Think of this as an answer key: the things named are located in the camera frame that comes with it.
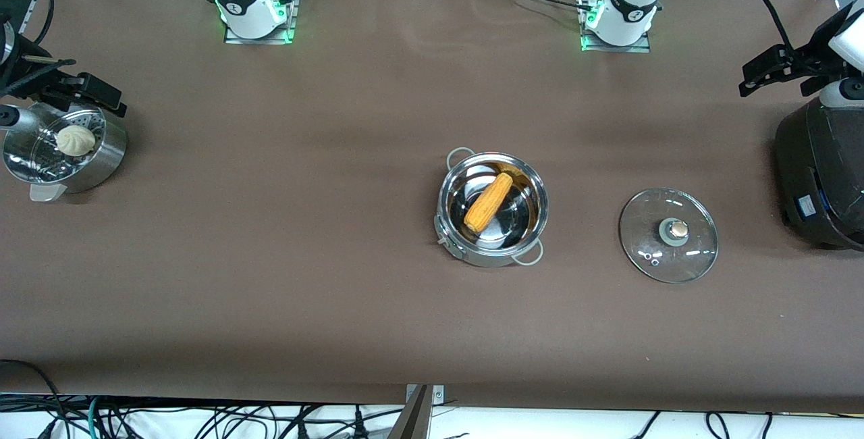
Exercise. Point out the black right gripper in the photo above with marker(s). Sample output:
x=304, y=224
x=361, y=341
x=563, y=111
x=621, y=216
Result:
x=23, y=71

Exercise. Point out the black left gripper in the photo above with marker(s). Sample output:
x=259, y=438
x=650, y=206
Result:
x=812, y=53

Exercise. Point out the glass pot lid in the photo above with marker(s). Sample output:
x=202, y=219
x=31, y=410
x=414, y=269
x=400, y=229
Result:
x=648, y=236

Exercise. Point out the yellow corn cob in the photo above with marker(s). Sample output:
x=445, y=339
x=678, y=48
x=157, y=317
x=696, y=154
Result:
x=487, y=204

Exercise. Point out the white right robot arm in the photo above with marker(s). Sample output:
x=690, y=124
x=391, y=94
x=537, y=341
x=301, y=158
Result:
x=246, y=7

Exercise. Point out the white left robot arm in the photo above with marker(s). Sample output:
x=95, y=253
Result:
x=628, y=13

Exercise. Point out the steel steamer pot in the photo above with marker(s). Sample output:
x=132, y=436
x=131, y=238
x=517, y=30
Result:
x=101, y=162

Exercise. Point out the stainless steel pot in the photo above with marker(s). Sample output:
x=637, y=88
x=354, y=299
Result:
x=493, y=258

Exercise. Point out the white steamed bun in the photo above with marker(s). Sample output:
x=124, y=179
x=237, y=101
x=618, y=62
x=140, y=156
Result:
x=75, y=140

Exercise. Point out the black rice cooker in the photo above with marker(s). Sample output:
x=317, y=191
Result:
x=817, y=175

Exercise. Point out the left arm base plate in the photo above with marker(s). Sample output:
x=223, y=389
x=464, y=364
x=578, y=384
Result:
x=644, y=47

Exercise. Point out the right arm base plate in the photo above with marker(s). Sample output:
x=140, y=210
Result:
x=291, y=27

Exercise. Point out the dark camera pole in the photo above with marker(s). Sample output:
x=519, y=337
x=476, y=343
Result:
x=413, y=419

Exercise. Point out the metal table edge bracket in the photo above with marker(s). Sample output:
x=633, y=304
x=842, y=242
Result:
x=439, y=395

